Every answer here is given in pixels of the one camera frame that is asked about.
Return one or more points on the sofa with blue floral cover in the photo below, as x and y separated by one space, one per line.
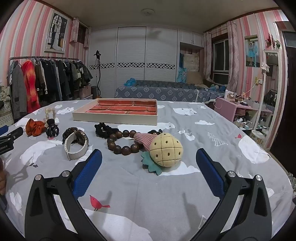
161 93

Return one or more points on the long pink curtain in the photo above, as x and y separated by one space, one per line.
234 58

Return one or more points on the blue plastic bag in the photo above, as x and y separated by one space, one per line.
130 82

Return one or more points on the beige hair claw clip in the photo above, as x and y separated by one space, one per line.
49 113

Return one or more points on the grey polar bear blanket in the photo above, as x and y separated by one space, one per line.
138 192

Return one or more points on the pink storage drawer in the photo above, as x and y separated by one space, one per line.
86 91

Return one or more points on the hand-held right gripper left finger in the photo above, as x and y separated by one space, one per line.
89 171

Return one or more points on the short pink curtain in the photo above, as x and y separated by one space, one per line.
207 55

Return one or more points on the black hair claw clip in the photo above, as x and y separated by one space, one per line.
52 131

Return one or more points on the ceiling light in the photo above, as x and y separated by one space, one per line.
147 12

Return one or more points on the row of hanging clothes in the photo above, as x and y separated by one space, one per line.
46 78

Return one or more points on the black scrunchie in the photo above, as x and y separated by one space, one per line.
104 129

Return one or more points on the framed wall poster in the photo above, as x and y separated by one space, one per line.
56 32

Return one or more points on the unframed wall poster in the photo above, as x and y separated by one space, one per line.
251 51

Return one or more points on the garment steamer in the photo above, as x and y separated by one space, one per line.
99 69

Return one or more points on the large window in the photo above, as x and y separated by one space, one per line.
220 58

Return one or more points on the blue hanging cloth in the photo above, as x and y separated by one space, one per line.
181 71

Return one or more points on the small curtained window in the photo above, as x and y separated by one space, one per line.
81 32

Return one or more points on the cream tray with red lining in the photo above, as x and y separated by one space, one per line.
120 109

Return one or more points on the metal clothes rack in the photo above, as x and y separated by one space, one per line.
46 57

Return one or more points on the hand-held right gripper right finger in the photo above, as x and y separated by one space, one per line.
209 172

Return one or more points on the white wardrobe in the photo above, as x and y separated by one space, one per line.
131 48

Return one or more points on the white framed standing mirror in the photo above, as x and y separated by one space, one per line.
269 97

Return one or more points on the red flower decoration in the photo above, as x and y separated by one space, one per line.
274 41

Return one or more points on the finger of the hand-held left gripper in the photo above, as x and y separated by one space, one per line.
15 133
3 130

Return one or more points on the pink desk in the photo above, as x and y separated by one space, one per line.
225 109

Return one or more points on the stack of folded bedding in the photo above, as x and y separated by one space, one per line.
192 62

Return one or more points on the person's left hand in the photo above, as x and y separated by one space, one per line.
2 176

